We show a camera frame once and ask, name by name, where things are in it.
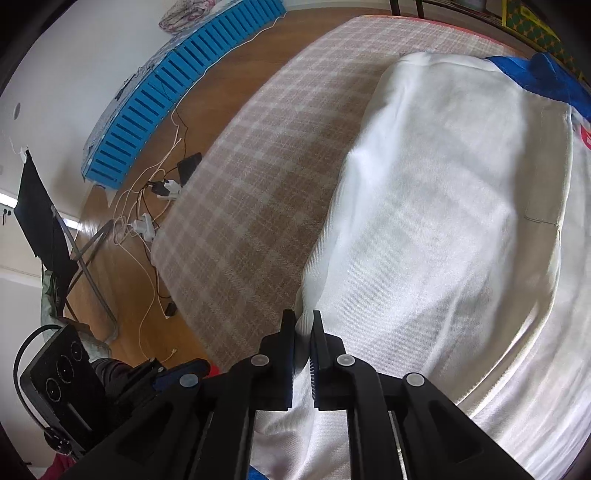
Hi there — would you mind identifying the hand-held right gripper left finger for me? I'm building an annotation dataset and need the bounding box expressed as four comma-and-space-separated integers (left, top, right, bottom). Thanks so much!
60, 310, 296, 480

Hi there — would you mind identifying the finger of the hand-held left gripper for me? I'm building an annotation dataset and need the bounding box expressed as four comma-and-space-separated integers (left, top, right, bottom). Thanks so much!
129, 357, 211, 398

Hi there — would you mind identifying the white cable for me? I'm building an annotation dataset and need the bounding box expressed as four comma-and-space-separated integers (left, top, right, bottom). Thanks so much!
106, 108, 185, 365

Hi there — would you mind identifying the black folding chair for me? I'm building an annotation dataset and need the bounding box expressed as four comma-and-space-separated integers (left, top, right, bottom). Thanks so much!
13, 150, 122, 346

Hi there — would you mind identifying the white power strip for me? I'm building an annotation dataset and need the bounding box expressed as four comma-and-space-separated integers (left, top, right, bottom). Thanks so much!
131, 216, 158, 241
156, 179, 184, 200

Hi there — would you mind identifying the black power adapter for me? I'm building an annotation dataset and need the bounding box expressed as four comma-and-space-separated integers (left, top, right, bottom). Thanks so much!
177, 152, 203, 186

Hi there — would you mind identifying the bed with plaid sheet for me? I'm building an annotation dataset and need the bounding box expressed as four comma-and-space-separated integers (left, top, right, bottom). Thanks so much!
151, 14, 527, 372

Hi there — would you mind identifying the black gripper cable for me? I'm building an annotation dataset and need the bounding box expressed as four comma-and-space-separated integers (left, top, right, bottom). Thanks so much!
13, 324, 75, 455

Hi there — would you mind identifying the grey printed cloth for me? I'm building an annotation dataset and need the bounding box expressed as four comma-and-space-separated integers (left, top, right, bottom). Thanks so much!
82, 44, 178, 162

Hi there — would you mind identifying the floral cloth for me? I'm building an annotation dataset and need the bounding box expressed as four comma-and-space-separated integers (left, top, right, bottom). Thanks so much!
158, 0, 219, 32

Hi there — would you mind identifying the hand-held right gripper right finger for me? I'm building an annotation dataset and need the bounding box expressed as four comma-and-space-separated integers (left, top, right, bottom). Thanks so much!
310, 310, 536, 480

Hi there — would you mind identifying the blue slatted crate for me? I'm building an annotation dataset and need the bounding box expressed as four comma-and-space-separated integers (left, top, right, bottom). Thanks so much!
82, 0, 284, 190

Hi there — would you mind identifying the white and blue jacket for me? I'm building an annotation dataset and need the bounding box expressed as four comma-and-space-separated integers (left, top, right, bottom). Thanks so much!
249, 52, 591, 480

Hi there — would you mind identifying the yellow and green bag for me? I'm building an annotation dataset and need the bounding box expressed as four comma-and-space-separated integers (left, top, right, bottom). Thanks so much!
501, 0, 583, 72

